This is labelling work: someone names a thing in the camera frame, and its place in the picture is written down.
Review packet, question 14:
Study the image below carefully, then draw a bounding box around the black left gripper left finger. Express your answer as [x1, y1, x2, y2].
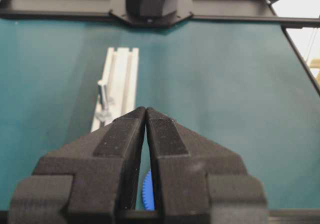
[8, 107, 146, 224]

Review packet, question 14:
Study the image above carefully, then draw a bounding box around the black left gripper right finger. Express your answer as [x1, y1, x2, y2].
[146, 107, 269, 224]

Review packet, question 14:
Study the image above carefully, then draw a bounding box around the large blue plastic gear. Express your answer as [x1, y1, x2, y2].
[141, 170, 155, 211]

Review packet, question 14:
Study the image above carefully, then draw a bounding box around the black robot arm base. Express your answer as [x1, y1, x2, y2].
[109, 0, 193, 28]

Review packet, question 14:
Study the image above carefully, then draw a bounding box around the steel shaft on rail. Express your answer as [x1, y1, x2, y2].
[95, 79, 112, 122]

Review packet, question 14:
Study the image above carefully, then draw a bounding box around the silver aluminium extrusion rail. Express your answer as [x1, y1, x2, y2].
[90, 47, 139, 132]

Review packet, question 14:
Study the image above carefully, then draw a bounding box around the black aluminium table frame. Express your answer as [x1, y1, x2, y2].
[0, 0, 320, 104]

